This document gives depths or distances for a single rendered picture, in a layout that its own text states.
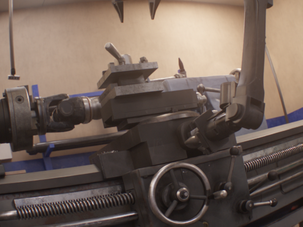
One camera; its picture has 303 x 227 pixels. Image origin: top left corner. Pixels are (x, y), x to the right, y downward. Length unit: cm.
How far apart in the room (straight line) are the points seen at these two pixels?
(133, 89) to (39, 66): 366
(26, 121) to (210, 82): 84
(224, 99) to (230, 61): 512
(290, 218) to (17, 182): 103
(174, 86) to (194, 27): 433
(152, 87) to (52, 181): 45
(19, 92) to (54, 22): 379
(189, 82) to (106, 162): 61
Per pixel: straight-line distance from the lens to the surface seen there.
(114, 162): 131
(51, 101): 153
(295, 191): 181
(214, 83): 180
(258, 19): 101
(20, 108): 142
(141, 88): 131
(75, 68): 499
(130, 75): 136
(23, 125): 142
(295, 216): 156
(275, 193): 171
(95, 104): 157
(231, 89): 100
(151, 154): 120
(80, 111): 153
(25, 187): 124
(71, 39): 514
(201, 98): 146
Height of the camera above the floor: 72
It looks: 11 degrees up
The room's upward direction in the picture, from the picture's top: 13 degrees counter-clockwise
